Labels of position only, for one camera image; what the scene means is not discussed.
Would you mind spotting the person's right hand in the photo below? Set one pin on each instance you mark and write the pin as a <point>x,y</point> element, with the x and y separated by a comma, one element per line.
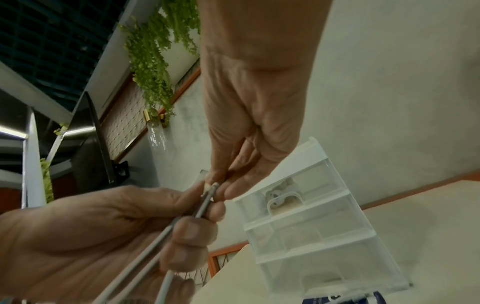
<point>75,237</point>

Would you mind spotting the person's left hand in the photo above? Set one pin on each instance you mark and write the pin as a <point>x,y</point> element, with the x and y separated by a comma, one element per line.
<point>255,104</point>

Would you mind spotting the person's left forearm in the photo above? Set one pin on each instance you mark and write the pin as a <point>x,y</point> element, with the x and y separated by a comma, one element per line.
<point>262,29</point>

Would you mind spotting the trailing green plant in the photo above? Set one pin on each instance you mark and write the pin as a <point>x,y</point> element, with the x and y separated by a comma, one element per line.
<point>47,181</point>

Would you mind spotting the black monitor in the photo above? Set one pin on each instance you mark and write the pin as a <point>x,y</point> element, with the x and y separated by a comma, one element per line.
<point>92,148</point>

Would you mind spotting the white item in drawer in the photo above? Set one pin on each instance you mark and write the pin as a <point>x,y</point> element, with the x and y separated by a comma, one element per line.
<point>279,197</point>

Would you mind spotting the small green plant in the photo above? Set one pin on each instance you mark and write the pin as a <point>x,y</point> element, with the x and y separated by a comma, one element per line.
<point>62,130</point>

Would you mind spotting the hanging green plant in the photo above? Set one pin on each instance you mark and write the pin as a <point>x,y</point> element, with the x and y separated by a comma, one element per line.
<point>157,50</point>

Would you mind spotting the clear plastic mini drawer unit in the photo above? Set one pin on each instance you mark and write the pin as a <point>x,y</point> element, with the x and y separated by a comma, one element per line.
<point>318,231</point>

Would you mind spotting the glass wall lamp brass mount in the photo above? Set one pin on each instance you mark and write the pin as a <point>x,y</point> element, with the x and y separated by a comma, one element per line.
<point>155,130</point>

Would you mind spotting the wood-framed lattice wall panel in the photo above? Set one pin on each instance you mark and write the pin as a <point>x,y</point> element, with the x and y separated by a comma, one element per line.
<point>123,118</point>
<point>221,261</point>

